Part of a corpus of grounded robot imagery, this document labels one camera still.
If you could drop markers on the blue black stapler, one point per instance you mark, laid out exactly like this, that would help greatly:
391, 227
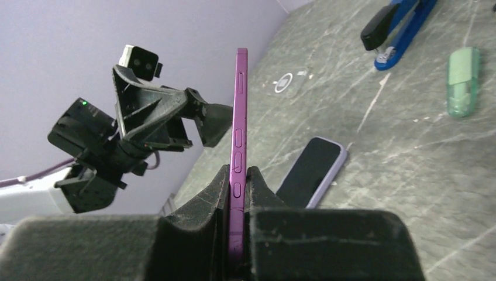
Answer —
393, 28

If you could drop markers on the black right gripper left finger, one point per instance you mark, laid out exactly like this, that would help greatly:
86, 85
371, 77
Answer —
185, 245

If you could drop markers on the phone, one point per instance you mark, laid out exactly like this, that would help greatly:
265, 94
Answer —
312, 173
238, 170

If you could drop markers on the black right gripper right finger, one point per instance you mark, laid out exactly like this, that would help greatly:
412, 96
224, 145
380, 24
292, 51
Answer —
342, 244

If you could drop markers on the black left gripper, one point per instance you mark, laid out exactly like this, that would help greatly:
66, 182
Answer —
146, 120

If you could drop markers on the small green plastic tool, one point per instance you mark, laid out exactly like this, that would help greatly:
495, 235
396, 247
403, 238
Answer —
462, 86

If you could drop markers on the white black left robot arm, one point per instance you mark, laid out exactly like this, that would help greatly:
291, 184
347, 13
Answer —
102, 149

